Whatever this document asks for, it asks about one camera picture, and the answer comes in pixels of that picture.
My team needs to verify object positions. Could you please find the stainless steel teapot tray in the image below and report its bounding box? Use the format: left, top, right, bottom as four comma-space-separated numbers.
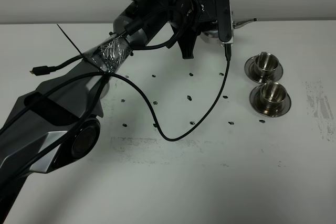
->
100, 82, 110, 99

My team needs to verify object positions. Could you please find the stainless steel teacup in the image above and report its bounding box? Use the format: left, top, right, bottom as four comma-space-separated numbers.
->
254, 52, 280, 76
260, 82, 287, 105

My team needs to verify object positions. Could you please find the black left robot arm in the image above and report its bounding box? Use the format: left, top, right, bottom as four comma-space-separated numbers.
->
1, 0, 200, 221

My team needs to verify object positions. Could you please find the black left camera cable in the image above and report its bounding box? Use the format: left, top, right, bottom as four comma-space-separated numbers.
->
0, 1, 233, 185

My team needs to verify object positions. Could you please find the far stainless steel teacup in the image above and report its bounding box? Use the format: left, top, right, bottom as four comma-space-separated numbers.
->
254, 52, 280, 76

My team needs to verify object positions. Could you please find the loose black cable plug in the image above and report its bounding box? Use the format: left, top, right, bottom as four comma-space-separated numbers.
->
30, 55, 82, 76

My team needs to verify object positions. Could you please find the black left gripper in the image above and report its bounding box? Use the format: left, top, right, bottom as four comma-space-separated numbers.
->
135, 0, 197, 59

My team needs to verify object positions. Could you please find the black zip tie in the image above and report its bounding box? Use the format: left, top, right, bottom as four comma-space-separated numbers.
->
57, 24, 103, 72

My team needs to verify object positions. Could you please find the near stainless steel teacup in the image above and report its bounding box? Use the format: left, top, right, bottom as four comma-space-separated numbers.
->
260, 82, 287, 105

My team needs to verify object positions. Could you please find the near stainless steel saucer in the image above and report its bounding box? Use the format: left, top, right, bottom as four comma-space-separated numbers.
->
249, 84, 291, 118

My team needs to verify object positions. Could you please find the far stainless steel saucer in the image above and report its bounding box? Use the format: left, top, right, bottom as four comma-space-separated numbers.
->
244, 56, 284, 84

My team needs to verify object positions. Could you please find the stainless steel saucer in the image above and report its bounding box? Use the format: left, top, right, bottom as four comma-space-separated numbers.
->
249, 84, 291, 118
244, 56, 284, 84

